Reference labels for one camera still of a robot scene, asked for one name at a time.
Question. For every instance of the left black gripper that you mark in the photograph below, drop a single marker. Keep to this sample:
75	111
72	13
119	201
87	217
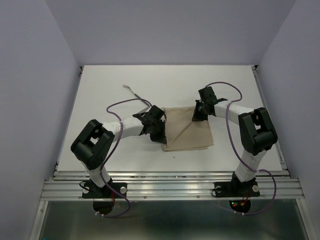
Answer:
160	138

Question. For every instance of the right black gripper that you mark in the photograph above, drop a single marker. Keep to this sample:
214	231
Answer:
196	116

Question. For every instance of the beige cloth napkin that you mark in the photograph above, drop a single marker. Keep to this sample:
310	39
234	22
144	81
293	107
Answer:
183	134

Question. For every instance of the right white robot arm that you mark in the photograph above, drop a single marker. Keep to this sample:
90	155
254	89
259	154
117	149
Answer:
257	132

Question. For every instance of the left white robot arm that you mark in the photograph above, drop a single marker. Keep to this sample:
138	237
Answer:
95	140

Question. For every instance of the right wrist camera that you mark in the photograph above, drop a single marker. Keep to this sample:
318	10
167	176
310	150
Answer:
207	94

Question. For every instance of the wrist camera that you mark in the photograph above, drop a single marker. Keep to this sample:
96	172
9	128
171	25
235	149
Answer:
156	113
207	94

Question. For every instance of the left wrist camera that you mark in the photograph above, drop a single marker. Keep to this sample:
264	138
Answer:
156	113

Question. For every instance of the green handled knife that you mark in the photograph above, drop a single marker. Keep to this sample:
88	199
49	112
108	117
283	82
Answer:
144	110

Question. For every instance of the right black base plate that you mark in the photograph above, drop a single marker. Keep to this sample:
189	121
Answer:
232	189

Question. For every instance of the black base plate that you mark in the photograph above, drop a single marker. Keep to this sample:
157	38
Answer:
91	191
232	189

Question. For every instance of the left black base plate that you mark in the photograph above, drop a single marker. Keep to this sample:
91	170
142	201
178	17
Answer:
91	191

